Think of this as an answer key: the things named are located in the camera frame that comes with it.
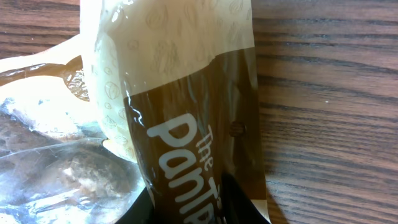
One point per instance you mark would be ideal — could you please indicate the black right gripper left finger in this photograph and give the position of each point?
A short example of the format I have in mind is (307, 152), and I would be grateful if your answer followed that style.
(141, 211)

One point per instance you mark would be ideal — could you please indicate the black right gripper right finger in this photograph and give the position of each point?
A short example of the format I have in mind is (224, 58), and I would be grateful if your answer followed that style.
(238, 209)

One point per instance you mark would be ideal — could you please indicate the beige brown snack pouch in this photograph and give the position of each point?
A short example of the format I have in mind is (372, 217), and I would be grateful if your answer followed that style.
(155, 94)

